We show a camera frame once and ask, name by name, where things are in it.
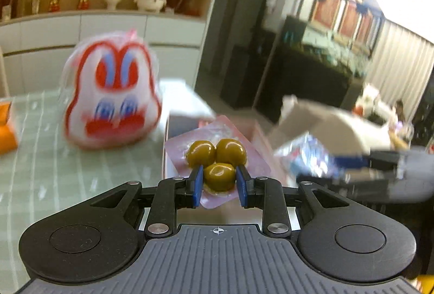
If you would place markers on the black framed fish tank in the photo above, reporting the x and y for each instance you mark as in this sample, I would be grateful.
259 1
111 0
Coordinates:
305 76

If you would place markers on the pink cardboard box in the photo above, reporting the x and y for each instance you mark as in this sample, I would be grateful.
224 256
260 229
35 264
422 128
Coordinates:
261 134

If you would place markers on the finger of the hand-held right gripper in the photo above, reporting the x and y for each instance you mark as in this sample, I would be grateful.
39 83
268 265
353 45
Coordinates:
359 161
359 182

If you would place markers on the wooden white wall cabinet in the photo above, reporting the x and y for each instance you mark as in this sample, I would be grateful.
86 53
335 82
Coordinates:
101 36

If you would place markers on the white red rabbit bag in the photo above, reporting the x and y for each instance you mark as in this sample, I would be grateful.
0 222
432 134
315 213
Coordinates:
112 97

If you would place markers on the green olives vacuum pack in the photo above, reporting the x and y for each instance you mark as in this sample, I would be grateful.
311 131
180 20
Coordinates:
217 158

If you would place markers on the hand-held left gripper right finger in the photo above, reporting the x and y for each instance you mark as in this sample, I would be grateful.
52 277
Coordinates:
242 185

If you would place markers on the orange paper box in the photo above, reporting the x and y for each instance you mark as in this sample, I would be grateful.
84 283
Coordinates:
6 131

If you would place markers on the white curtain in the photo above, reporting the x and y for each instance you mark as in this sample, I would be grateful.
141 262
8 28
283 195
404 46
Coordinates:
407 70

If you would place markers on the black floor appliance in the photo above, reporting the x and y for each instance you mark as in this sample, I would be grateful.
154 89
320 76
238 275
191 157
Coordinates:
237 76

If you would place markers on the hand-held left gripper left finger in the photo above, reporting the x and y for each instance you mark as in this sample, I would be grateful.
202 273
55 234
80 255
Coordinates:
196 185

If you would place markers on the blue purple candy packet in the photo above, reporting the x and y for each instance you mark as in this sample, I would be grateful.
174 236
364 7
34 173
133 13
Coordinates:
305 155

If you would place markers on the beige covered chair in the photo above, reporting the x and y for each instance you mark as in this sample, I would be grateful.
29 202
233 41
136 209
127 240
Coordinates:
339 131

